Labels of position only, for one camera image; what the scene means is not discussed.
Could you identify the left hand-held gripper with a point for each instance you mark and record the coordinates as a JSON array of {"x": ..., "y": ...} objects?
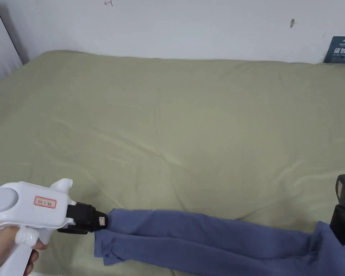
[{"x": 28, "y": 212}]

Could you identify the blue garment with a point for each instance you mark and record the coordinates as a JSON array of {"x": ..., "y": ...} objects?
[{"x": 189, "y": 238}]

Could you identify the person's left hand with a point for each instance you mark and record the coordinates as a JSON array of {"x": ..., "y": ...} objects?
[{"x": 1, "y": 247}]

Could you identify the bed with pale green sheet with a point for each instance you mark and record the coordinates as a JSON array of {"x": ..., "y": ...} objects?
[{"x": 172, "y": 129}]

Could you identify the dark sign card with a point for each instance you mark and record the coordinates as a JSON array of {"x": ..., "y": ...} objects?
[{"x": 342, "y": 51}]

